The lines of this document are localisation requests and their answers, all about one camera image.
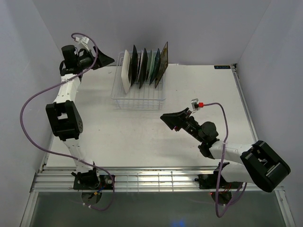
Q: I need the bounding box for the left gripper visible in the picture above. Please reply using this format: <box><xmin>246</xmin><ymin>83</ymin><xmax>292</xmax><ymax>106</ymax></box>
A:
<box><xmin>77</xmin><ymin>46</ymin><xmax>115</xmax><ymax>71</ymax></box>

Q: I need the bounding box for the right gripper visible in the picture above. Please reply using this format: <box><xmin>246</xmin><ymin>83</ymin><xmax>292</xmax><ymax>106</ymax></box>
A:
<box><xmin>160</xmin><ymin>107</ymin><xmax>205</xmax><ymax>142</ymax></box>

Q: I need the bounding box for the white rectangular plate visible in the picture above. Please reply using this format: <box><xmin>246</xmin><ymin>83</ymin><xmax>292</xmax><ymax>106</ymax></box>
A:
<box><xmin>121</xmin><ymin>50</ymin><xmax>131</xmax><ymax>94</ymax></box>

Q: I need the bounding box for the black floral plate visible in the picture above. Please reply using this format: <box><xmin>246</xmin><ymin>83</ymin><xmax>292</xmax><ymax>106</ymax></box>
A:
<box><xmin>131</xmin><ymin>45</ymin><xmax>138</xmax><ymax>86</ymax></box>
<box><xmin>139</xmin><ymin>48</ymin><xmax>148</xmax><ymax>89</ymax></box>

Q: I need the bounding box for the round white green-rimmed plate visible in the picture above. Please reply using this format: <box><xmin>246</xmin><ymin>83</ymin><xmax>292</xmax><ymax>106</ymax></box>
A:
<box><xmin>136</xmin><ymin>50</ymin><xmax>143</xmax><ymax>83</ymax></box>

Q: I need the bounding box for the mint green round flower plate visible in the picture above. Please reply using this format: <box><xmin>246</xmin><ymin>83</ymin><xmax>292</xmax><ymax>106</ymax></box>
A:
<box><xmin>145</xmin><ymin>50</ymin><xmax>155</xmax><ymax>82</ymax></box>

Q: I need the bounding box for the teal square plate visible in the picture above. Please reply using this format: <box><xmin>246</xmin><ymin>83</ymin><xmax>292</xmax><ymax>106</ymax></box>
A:
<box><xmin>150</xmin><ymin>49</ymin><xmax>160</xmax><ymax>85</ymax></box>

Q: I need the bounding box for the cream square flower plate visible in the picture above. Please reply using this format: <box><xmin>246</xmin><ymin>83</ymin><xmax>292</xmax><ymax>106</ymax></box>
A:
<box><xmin>154</xmin><ymin>42</ymin><xmax>169</xmax><ymax>88</ymax></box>

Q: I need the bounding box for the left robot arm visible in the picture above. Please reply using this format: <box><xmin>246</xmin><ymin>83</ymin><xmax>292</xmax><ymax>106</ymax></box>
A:
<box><xmin>45</xmin><ymin>45</ymin><xmax>114</xmax><ymax>189</ymax></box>

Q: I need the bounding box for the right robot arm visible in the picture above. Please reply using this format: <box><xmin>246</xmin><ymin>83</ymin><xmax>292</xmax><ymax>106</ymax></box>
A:
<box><xmin>160</xmin><ymin>108</ymin><xmax>291</xmax><ymax>192</ymax></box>

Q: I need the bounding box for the dark label sticker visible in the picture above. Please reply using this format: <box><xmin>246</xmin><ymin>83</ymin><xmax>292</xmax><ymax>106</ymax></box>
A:
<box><xmin>214</xmin><ymin>65</ymin><xmax>231</xmax><ymax>70</ymax></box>

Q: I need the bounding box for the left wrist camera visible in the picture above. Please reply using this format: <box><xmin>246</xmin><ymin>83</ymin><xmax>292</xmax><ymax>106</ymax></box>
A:
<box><xmin>74</xmin><ymin>36</ymin><xmax>91</xmax><ymax>52</ymax></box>

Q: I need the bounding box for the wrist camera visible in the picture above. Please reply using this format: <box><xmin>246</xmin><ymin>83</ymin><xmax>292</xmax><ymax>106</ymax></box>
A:
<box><xmin>189</xmin><ymin>98</ymin><xmax>204</xmax><ymax>116</ymax></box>
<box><xmin>74</xmin><ymin>36</ymin><xmax>91</xmax><ymax>52</ymax></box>

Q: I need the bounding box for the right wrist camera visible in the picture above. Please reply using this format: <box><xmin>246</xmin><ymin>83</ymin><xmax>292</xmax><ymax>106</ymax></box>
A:
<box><xmin>189</xmin><ymin>98</ymin><xmax>204</xmax><ymax>116</ymax></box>

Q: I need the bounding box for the white wire dish rack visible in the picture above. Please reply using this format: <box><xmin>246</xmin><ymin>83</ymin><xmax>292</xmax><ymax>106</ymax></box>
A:
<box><xmin>111</xmin><ymin>52</ymin><xmax>166</xmax><ymax>110</ymax></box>

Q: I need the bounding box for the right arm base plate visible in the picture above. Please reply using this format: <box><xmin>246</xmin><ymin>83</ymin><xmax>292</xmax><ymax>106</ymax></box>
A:
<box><xmin>194</xmin><ymin>174</ymin><xmax>242</xmax><ymax>189</ymax></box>

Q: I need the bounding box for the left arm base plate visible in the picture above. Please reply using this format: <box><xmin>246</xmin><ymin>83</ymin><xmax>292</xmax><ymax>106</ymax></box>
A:
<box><xmin>72</xmin><ymin>175</ymin><xmax>115</xmax><ymax>191</ymax></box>

